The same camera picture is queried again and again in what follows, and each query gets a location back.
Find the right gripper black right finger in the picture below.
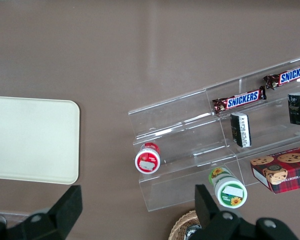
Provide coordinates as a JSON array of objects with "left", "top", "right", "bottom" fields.
[{"left": 194, "top": 184, "right": 242, "bottom": 240}]

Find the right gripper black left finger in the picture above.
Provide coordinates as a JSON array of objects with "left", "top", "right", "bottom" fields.
[{"left": 7, "top": 184, "right": 84, "bottom": 240}]

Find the light oval wicker basket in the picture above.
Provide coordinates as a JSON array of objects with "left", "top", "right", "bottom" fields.
[{"left": 168, "top": 209, "right": 203, "bottom": 240}]

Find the beige plastic tray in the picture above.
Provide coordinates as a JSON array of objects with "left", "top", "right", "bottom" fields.
[{"left": 0, "top": 95, "right": 81, "bottom": 186}]

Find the green sunflower yogurt cup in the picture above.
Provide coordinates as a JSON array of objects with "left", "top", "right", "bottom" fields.
[{"left": 208, "top": 166, "right": 248, "bottom": 209}]

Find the red tartan cookie box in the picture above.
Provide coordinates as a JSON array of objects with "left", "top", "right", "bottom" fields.
[{"left": 250, "top": 145, "right": 300, "bottom": 195}]

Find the red lid yogurt cup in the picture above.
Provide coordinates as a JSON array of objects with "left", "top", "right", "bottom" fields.
[{"left": 134, "top": 142, "right": 162, "bottom": 174}]

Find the small black carton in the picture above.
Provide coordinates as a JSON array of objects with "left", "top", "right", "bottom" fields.
[
  {"left": 230, "top": 111, "right": 252, "bottom": 149},
  {"left": 287, "top": 91, "right": 300, "bottom": 127}
]

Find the clear acrylic stepped shelf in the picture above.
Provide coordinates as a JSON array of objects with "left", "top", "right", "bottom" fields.
[{"left": 127, "top": 55, "right": 300, "bottom": 213}]

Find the Snickers chocolate bar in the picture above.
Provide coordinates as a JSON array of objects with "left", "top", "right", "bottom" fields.
[
  {"left": 212, "top": 85, "right": 268, "bottom": 116},
  {"left": 262, "top": 62, "right": 300, "bottom": 91}
]

